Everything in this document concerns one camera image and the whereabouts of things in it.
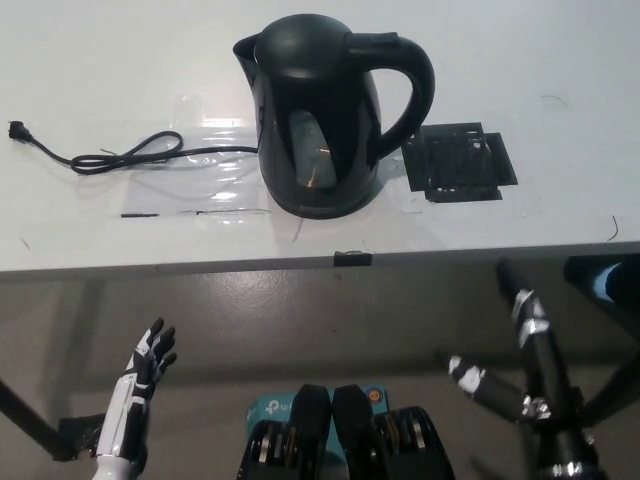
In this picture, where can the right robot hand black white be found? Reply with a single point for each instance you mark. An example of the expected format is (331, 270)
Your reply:
(545, 370)

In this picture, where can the teal cardboard router box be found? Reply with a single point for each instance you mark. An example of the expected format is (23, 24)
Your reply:
(265, 407)

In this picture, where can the small black tape piece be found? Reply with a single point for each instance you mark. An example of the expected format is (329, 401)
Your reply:
(352, 258)

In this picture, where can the round black kettle base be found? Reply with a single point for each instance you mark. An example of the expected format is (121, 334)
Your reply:
(320, 214)

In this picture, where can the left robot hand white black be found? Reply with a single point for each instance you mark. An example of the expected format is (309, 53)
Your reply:
(131, 395)

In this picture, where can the clear plastic sheet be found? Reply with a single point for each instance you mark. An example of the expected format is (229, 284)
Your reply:
(210, 185)

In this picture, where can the black table leg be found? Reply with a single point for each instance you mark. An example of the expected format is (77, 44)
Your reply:
(25, 412)
(615, 385)

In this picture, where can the bulky black blue object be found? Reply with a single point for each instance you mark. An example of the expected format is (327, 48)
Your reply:
(590, 280)

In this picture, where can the black electric kettle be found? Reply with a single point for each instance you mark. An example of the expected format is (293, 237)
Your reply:
(320, 100)

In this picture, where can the black tape square marker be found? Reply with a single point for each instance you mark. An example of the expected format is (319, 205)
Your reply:
(450, 170)

